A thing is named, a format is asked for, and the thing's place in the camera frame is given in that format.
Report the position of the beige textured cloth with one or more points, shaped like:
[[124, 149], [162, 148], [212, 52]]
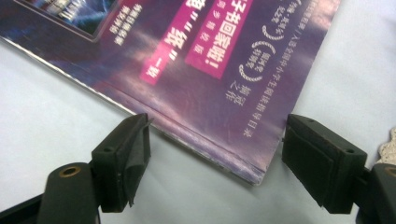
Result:
[[389, 146]]

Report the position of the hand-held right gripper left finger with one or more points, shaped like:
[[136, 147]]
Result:
[[121, 165]]

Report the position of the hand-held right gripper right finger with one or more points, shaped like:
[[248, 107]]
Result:
[[327, 165]]

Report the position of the glossy illustrated magazine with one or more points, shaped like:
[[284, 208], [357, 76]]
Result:
[[186, 77]]

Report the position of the white table cover sheet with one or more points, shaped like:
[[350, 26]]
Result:
[[46, 124]]

